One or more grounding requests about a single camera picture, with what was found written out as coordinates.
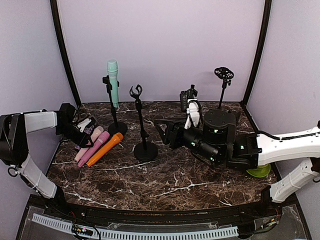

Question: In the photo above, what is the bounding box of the cream white microphone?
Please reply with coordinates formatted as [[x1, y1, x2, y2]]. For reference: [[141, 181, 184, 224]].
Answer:
[[74, 126, 104, 162]]

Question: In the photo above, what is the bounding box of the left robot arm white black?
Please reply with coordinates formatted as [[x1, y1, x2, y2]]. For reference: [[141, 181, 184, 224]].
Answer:
[[0, 103, 94, 218]]

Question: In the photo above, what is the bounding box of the black front rail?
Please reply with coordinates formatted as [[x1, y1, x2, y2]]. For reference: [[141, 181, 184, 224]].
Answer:
[[24, 194, 298, 227]]

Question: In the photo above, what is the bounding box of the mint green microphone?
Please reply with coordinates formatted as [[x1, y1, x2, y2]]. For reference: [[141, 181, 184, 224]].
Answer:
[[107, 59, 119, 108]]

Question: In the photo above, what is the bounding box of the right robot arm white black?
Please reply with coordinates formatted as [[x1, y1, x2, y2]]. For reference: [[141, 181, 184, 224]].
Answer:
[[154, 109, 320, 217]]

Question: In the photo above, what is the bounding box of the left black corner post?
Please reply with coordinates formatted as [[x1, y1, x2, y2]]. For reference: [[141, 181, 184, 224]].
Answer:
[[49, 0, 82, 107]]

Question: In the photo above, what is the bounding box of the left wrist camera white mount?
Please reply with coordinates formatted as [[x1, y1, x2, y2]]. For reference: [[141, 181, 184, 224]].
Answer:
[[74, 116, 96, 133]]

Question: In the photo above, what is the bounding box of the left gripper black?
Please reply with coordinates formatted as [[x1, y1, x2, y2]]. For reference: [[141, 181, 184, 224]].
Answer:
[[56, 123, 94, 148]]

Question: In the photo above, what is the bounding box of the black corner post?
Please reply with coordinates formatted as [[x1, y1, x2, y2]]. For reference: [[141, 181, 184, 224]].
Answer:
[[241, 0, 272, 108], [49, 0, 82, 107]]

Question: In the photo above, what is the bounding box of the green bowl on saucer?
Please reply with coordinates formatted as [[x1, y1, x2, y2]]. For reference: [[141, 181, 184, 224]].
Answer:
[[246, 164, 271, 178]]

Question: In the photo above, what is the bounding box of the right black corner post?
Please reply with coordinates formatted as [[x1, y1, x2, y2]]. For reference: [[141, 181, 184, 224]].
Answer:
[[241, 0, 272, 108]]

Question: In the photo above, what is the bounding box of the glitter microphone with silver grille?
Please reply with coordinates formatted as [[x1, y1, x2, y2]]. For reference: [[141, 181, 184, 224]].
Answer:
[[74, 125, 95, 152]]

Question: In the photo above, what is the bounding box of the black stand under mint microphone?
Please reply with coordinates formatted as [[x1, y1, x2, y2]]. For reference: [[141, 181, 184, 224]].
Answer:
[[102, 75, 128, 136]]

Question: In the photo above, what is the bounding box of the white slotted cable duct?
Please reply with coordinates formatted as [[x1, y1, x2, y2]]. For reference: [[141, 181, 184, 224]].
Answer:
[[31, 213, 239, 240]]

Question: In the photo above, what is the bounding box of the black tripod stand with shock mount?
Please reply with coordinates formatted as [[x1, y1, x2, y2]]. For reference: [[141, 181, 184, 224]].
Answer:
[[214, 66, 234, 110]]

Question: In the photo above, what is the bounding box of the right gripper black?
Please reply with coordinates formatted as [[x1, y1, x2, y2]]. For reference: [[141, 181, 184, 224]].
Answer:
[[154, 116, 222, 164]]

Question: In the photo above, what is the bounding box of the pink microphone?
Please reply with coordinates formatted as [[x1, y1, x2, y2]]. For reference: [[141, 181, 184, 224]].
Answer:
[[77, 131, 110, 168]]

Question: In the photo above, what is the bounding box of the orange microphone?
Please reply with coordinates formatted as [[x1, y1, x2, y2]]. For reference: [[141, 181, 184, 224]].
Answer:
[[86, 132, 124, 167]]

